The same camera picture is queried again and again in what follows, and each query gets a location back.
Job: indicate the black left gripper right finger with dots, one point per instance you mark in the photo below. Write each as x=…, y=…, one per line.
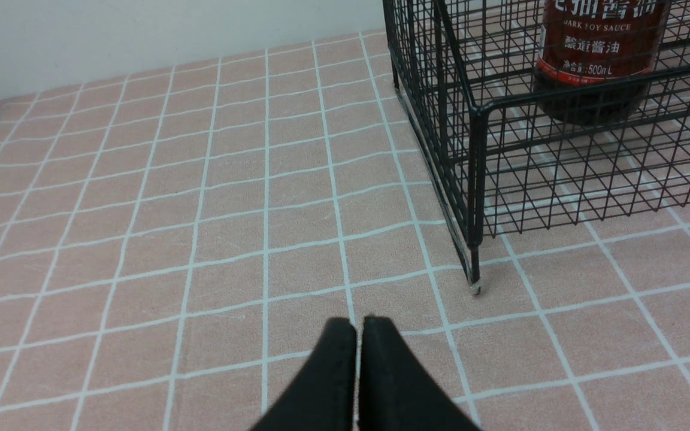
x=395, y=390

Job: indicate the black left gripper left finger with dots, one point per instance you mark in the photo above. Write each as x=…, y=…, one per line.
x=321, y=396

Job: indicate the dark soy sauce bottle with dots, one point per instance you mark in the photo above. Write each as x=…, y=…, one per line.
x=584, y=43

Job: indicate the pink checkered tablecloth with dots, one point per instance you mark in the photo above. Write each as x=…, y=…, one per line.
x=173, y=241

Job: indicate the black wire mesh shelf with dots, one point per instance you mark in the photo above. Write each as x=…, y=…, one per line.
x=463, y=71

